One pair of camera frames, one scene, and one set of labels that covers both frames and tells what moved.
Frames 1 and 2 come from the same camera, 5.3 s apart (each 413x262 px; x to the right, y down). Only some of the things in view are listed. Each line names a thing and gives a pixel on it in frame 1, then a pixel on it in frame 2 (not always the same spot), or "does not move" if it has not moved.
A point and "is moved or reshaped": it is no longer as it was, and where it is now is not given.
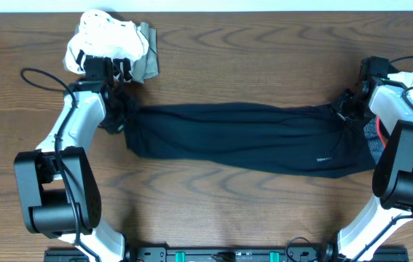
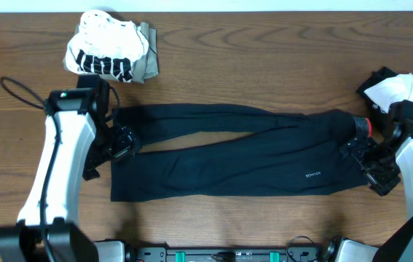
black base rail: [217, 255] does not move
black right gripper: [337, 106] -> [382, 183]
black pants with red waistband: [285, 139] is moved or reshaped
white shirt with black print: [100, 35] does not move
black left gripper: [113, 126] -> [127, 142]
